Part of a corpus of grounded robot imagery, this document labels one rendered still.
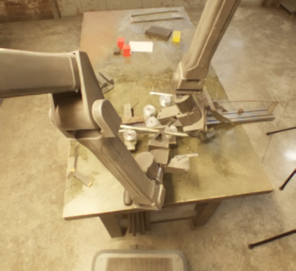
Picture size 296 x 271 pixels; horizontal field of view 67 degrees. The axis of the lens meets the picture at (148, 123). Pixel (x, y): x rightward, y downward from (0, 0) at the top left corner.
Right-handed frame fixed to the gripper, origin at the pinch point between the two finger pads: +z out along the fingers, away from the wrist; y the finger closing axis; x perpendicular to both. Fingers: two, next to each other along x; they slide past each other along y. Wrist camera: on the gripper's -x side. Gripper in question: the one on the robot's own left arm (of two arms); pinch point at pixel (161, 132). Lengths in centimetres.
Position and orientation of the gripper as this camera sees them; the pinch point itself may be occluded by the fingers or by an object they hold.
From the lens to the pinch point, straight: 81.4
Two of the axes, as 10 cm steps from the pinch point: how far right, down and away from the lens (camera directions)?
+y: 0.0, -6.2, -7.8
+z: 1.7, -7.7, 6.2
